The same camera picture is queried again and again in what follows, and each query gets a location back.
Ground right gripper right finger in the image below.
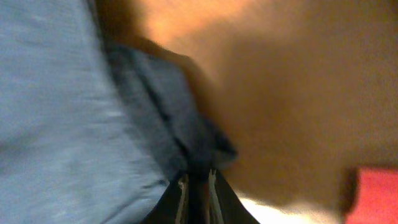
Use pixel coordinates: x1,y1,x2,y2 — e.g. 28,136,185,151
208,169,259,224

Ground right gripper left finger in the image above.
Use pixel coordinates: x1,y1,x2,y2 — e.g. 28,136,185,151
141,173,188,224

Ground dark navy blue shorts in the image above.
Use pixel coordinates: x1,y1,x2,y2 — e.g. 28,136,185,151
0,0,239,224

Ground red garment on pile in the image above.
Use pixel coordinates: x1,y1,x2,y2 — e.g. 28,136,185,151
345,167,397,224

